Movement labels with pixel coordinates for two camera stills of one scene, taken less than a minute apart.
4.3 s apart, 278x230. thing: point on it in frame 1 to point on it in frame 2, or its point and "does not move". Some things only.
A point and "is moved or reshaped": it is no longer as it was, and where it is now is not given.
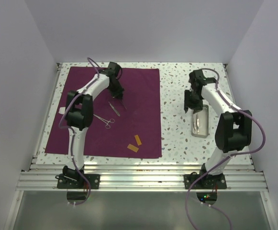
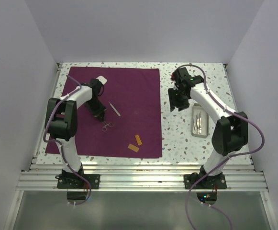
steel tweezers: x=124 y=105 to x=200 y=118
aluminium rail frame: x=139 y=177 does not move
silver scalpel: x=114 y=109 does not move
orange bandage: x=132 y=148 does not move
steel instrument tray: x=200 y=123 does not move
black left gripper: x=118 y=94 to x=99 y=113
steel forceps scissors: x=107 y=126 is moved or reshaped
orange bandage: x=138 y=140 does not move
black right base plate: x=208 y=181 does not move
